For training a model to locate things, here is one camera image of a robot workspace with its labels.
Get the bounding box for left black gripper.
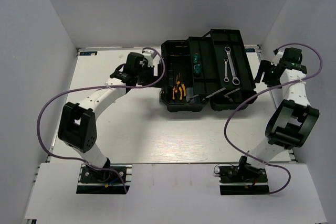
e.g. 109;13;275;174
135;63;167;88

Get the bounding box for large silver ratchet wrench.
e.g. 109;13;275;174
225;47;240;86

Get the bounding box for small silver combination wrench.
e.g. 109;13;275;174
224;58;229;82

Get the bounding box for black plastic toolbox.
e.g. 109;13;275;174
158;29;256;112

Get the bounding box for yellow long-nose pliers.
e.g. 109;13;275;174
178;83;186;101

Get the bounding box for green stubby screwdriver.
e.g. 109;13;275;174
193;63;202;77
192;54;200;65

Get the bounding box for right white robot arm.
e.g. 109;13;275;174
237;47;320;182

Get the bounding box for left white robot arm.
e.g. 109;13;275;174
58;48;157;182

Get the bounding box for blue label sticker right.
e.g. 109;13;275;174
245;48;256;52

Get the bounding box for blue label sticker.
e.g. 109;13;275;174
245;48;256;52
79;51;98;56

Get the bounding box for clear plastic parts box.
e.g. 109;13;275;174
186;87;194;102

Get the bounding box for blue label sticker left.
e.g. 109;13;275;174
79;51;98;56

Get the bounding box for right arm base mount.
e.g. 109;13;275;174
213;163;270;196

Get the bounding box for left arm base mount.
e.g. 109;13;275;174
76;165;132;195

